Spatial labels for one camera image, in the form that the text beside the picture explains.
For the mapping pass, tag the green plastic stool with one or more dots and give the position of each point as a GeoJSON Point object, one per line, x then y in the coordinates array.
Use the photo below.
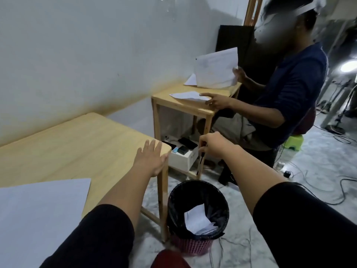
{"type": "Point", "coordinates": [294, 142]}

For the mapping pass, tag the white headband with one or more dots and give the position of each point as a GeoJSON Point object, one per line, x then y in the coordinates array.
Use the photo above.
{"type": "Point", "coordinates": [306, 6]}

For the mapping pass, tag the white cardboard box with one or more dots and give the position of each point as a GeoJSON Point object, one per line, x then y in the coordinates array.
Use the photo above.
{"type": "Point", "coordinates": [184, 161]}

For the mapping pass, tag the black panel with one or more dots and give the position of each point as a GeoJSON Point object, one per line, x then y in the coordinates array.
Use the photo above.
{"type": "Point", "coordinates": [231, 39]}

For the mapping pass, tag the black trash bag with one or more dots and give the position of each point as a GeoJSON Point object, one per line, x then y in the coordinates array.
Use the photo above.
{"type": "Point", "coordinates": [178, 203]}

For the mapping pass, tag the pink trash basket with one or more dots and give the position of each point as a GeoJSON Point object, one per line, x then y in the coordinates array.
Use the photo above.
{"type": "Point", "coordinates": [192, 247]}

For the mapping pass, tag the person's right black sleeve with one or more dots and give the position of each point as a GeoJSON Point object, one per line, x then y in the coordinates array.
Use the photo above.
{"type": "Point", "coordinates": [306, 228]}

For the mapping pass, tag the bright studio light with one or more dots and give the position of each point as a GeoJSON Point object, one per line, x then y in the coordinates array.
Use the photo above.
{"type": "Point", "coordinates": [350, 66]}

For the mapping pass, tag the smoky grey translucent pen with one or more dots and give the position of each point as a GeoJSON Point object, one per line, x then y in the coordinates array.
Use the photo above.
{"type": "Point", "coordinates": [201, 161]}

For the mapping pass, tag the person's right hand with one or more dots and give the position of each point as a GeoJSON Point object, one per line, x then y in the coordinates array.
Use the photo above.
{"type": "Point", "coordinates": [217, 145]}

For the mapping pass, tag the small black box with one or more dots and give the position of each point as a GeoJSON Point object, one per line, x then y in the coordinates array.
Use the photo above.
{"type": "Point", "coordinates": [183, 150]}

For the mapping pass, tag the black phone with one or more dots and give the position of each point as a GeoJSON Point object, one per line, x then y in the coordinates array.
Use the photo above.
{"type": "Point", "coordinates": [169, 145]}
{"type": "Point", "coordinates": [188, 143]}

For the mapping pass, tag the person's left hand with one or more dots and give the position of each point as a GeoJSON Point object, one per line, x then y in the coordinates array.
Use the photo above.
{"type": "Point", "coordinates": [150, 161]}

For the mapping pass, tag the white paper sheet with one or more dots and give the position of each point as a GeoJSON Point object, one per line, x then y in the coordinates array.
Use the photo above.
{"type": "Point", "coordinates": [216, 68]}
{"type": "Point", "coordinates": [192, 80]}
{"type": "Point", "coordinates": [41, 220]}
{"type": "Point", "coordinates": [189, 95]}

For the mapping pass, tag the wooden frame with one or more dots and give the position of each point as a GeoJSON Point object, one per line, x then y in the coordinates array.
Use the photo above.
{"type": "Point", "coordinates": [252, 11]}

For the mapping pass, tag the grey light stand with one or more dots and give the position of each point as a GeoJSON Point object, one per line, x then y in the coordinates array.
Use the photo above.
{"type": "Point", "coordinates": [337, 108]}

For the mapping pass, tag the black power adapter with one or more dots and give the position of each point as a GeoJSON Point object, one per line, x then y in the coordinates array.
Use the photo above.
{"type": "Point", "coordinates": [287, 174]}

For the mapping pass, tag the person's right red-trousered leg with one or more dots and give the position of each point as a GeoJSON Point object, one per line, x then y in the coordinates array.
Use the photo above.
{"type": "Point", "coordinates": [170, 259]}

